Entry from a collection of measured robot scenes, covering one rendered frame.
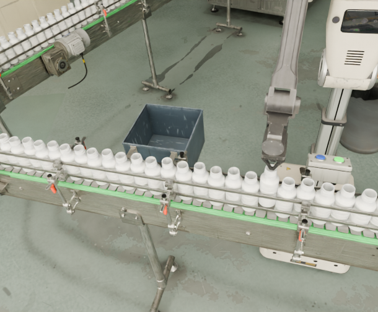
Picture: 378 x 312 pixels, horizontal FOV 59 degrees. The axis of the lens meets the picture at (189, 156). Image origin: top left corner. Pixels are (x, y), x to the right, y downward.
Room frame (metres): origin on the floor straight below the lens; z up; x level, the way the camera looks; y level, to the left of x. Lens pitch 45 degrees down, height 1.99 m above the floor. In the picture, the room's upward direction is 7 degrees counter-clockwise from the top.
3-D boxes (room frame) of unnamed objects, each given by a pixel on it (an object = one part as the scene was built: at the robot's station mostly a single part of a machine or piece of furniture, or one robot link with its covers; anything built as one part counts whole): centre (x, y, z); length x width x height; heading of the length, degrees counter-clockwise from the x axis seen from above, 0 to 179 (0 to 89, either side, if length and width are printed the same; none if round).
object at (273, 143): (0.65, -0.24, 1.41); 0.12 x 0.09 x 0.12; 158
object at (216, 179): (0.74, -0.08, 1.08); 0.06 x 0.06 x 0.17
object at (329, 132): (1.20, -0.71, 0.74); 0.11 x 0.11 x 0.40; 69
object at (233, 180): (0.73, -0.14, 1.08); 0.06 x 0.06 x 0.17
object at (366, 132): (1.92, -1.42, 0.32); 0.45 x 0.45 x 0.64
